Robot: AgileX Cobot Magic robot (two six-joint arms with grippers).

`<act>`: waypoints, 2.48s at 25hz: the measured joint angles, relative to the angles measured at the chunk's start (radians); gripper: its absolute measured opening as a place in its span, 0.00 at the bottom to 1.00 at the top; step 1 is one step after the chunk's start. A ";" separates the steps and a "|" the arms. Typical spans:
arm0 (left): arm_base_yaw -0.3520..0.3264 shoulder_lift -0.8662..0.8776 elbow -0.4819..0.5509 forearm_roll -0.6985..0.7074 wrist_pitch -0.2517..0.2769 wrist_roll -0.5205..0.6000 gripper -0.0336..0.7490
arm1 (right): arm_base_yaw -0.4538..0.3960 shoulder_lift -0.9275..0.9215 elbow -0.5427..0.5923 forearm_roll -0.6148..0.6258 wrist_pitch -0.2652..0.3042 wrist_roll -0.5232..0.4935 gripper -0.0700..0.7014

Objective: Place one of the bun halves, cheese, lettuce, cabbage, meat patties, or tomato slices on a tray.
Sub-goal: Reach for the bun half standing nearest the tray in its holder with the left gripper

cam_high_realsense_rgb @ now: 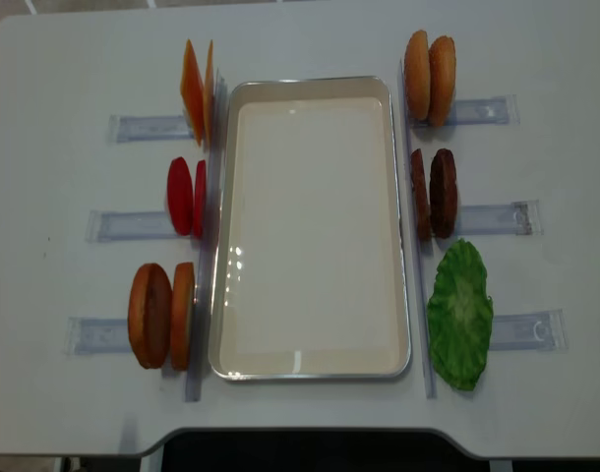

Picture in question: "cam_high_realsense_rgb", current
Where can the tan bun slice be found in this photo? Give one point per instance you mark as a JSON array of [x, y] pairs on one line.
[[181, 313]]

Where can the inner red tomato slice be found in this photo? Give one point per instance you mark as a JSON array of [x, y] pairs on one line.
[[200, 196]]

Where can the red tomato slice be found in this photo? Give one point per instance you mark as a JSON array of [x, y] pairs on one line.
[[200, 196], [179, 195]]

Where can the inner brown meat patty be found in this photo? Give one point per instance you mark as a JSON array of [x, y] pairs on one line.
[[423, 223]]

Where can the brown meat patty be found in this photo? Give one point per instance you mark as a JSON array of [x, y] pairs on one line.
[[443, 194], [423, 223]]

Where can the outer red tomato slice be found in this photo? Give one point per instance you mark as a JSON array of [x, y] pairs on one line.
[[179, 195]]

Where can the outer brown meat patty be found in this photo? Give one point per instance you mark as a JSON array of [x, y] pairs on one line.
[[443, 194]]

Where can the inner orange cheese slice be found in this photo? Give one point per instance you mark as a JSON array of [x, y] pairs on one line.
[[208, 96]]

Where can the orange cheese slice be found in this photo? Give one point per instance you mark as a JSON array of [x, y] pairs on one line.
[[208, 96], [191, 89]]

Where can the green lettuce leaf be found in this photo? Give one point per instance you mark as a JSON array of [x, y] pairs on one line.
[[460, 316]]

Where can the outer orange cheese slice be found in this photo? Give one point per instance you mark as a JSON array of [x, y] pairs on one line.
[[191, 89]]

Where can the white rectangular metal tray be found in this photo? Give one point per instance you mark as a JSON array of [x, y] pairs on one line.
[[309, 269]]

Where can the outer brown bun slice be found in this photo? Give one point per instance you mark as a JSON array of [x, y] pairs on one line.
[[149, 315]]

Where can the inner golden bun slice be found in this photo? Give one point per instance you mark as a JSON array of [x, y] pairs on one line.
[[417, 76]]

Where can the golden bun slice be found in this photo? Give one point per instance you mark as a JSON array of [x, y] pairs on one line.
[[442, 70], [417, 76]]

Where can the left clear acrylic rack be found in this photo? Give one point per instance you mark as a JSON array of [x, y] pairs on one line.
[[87, 336]]

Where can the clear acrylic rack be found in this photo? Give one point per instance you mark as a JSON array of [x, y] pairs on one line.
[[539, 331], [87, 336]]

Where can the outer golden bun slice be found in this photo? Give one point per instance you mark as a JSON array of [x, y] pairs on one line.
[[442, 70]]

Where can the right clear acrylic rack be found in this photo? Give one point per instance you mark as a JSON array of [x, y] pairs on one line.
[[539, 331]]

